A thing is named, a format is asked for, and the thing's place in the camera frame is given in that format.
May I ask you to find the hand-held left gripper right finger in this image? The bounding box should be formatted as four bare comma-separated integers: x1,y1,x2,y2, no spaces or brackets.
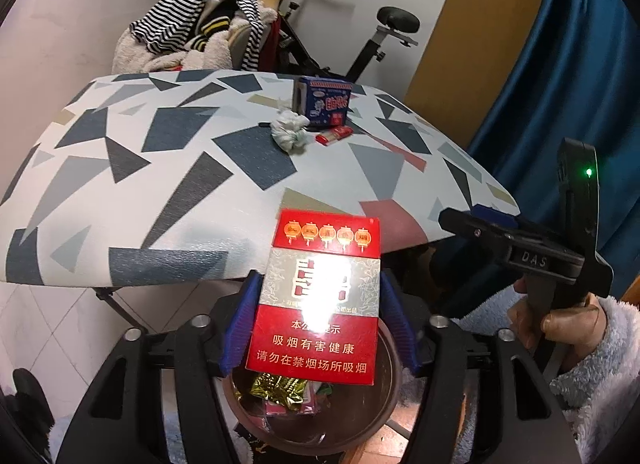
380,271,586,464

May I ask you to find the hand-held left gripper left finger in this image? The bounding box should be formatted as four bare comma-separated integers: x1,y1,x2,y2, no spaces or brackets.
55,269,266,464

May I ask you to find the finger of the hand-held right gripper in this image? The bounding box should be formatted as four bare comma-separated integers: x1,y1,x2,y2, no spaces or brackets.
472,204,522,229
439,208,522,251

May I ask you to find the gold foil snack packet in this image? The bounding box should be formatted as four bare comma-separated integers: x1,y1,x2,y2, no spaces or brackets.
250,374,308,412

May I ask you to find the red cigarette pack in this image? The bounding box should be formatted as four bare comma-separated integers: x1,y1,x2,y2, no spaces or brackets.
245,209,383,387

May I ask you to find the round brown bin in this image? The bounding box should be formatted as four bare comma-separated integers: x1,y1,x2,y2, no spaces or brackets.
220,314,403,457

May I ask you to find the person's right hand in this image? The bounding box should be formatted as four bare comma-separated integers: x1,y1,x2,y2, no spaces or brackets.
507,276,608,361

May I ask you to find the blue curtain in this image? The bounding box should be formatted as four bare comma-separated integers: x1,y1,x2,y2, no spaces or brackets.
467,0,640,295

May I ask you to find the geometric patterned folding table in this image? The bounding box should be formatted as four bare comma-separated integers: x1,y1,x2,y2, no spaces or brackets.
0,68,521,335

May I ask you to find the small red packet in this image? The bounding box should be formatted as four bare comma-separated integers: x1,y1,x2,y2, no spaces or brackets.
316,126,353,145

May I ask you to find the blue printed carton box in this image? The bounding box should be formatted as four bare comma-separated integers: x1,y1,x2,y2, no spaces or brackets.
295,76,353,127

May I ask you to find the yellow wooden door panel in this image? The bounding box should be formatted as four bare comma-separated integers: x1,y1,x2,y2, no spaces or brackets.
402,0,556,117

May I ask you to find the crumpled white tissue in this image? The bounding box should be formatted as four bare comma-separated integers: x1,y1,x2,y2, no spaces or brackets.
270,108,311,153

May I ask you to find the black exercise bike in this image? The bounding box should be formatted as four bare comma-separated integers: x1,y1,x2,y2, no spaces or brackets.
252,0,421,84

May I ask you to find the dark object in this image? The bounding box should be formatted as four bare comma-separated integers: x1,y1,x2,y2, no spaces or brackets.
10,368,56,450

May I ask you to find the red garment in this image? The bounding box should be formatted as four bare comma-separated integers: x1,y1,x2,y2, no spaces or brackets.
260,18,282,72

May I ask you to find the cream fluffy garment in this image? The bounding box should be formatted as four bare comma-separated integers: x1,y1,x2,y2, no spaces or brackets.
111,8,278,75

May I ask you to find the dark garment with yellow stripes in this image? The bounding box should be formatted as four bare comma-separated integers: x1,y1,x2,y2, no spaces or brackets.
182,0,236,52

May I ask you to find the black white striped shirt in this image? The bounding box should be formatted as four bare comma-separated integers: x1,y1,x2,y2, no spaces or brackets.
131,0,266,72

